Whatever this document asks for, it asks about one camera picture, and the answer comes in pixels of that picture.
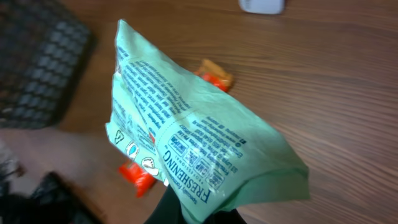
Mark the grey plastic shopping basket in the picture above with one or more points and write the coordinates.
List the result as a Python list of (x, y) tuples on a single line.
[(44, 49)]

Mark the white barcode scanner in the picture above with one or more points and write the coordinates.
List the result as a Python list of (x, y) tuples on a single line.
[(270, 7)]

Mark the teal wet wipes packet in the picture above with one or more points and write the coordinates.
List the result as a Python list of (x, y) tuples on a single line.
[(269, 170)]

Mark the red spaghetti packet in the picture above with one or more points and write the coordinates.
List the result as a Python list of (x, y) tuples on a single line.
[(167, 122)]

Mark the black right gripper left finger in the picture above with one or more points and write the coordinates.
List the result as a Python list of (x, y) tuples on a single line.
[(168, 210)]

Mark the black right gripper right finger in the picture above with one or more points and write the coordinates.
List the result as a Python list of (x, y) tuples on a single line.
[(223, 217)]

